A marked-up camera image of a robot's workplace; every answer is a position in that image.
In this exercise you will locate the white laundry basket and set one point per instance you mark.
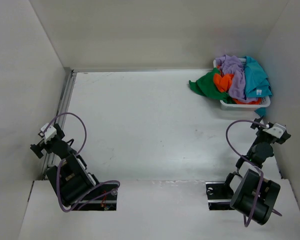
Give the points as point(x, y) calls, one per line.
point(265, 102)

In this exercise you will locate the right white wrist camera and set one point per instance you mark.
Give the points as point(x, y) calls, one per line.
point(276, 130)

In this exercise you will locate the teal t shirt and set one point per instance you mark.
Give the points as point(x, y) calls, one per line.
point(256, 80)

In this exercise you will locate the green t shirt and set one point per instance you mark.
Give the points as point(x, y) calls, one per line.
point(205, 87)

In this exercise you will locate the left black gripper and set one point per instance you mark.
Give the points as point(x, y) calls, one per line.
point(41, 145)

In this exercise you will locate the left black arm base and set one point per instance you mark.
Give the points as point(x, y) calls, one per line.
point(103, 198)

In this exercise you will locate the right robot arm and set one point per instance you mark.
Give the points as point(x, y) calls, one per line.
point(256, 196)

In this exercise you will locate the lavender t shirt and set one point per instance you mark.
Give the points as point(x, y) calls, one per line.
point(233, 65)

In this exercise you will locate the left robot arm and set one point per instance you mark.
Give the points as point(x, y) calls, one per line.
point(74, 180)

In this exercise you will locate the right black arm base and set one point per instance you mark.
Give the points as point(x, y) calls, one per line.
point(219, 196)

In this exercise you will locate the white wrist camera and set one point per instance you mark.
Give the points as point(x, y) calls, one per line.
point(47, 132)
point(276, 130)

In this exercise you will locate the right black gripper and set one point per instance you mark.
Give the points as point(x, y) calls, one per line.
point(256, 124)

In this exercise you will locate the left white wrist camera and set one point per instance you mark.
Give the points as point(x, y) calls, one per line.
point(47, 132)

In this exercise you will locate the orange t shirt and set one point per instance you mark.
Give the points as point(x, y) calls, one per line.
point(223, 84)

